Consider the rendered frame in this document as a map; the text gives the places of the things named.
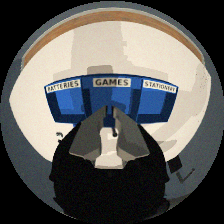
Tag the blue bin with white labels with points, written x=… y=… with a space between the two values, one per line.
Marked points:
x=99 y=90

